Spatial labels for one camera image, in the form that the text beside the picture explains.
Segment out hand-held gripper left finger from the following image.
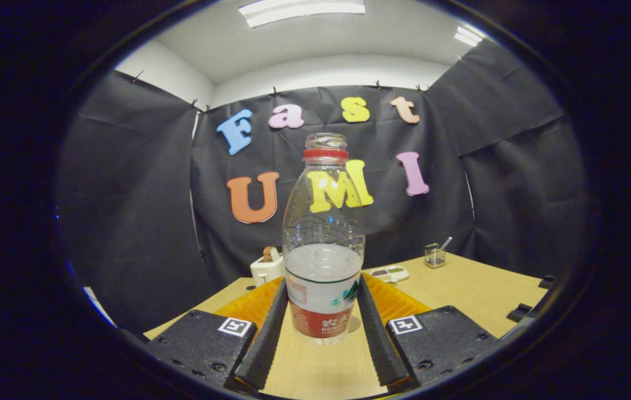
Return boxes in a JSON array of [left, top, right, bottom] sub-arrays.
[[146, 277, 289, 392]]

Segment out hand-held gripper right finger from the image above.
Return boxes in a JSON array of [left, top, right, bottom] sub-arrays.
[[357, 272, 499, 389]]

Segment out clear plastic bottle red label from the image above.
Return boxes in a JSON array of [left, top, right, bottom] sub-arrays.
[[282, 133, 365, 346]]

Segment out white oval snack dish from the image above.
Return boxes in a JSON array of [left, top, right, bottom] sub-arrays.
[[370, 266, 410, 283]]

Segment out white toaster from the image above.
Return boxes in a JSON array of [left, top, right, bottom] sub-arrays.
[[249, 254, 287, 288]]

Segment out wooden table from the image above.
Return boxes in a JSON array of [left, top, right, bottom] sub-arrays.
[[143, 253, 550, 398]]

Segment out small ceiling light panel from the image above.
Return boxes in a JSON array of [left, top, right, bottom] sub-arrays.
[[454, 25, 484, 48]]

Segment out long ceiling light panel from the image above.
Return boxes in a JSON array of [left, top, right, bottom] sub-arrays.
[[238, 0, 366, 28]]

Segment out wire mesh holder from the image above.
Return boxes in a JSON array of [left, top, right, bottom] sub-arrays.
[[424, 243, 446, 269]]

